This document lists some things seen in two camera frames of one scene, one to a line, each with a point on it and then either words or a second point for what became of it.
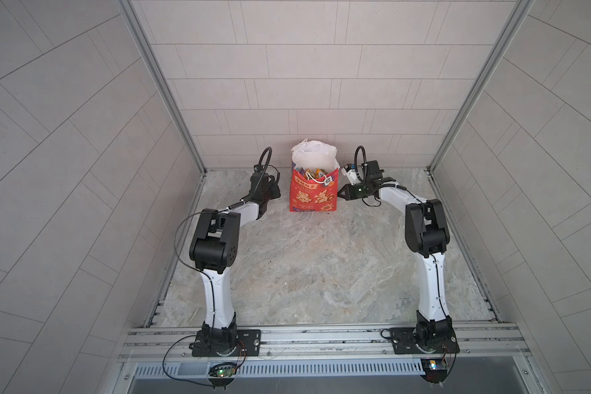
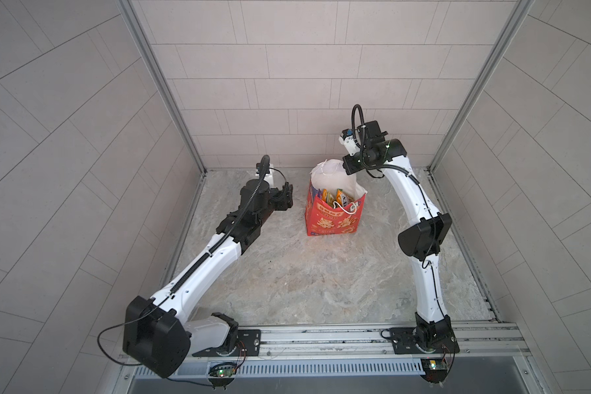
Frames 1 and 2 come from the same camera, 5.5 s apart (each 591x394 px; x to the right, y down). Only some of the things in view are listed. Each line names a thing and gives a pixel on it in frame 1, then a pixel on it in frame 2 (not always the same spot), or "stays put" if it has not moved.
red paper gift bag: (313, 176) to (322, 218)
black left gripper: (272, 185) to (282, 199)
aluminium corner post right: (513, 22) stays put
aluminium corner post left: (134, 22) stays put
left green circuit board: (222, 371) stays put
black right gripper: (351, 192) to (349, 165)
